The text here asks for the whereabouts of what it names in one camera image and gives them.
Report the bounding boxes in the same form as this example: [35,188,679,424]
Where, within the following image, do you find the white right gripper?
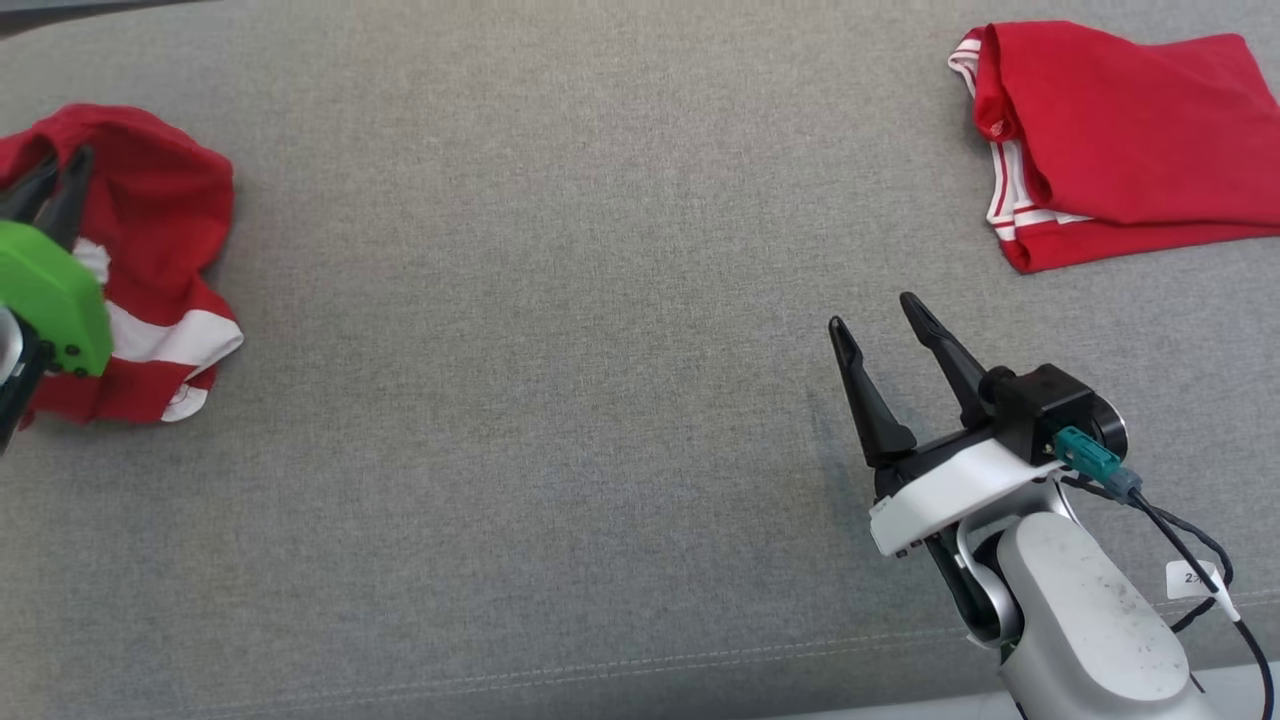
[827,292,1067,559]

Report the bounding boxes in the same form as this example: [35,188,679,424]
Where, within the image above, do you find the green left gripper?
[0,146,115,380]

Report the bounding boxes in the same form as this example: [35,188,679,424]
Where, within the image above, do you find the red white shorts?
[0,104,245,427]

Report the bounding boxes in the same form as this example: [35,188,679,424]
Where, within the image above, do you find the red white basketball jersey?
[947,20,1280,276]

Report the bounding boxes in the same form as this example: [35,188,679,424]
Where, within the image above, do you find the teal right cable connector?
[1051,426,1144,502]

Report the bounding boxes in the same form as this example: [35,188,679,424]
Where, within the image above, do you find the white cable label tag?
[1165,558,1242,623]

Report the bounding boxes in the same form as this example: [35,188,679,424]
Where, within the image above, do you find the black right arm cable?
[1060,475,1277,720]

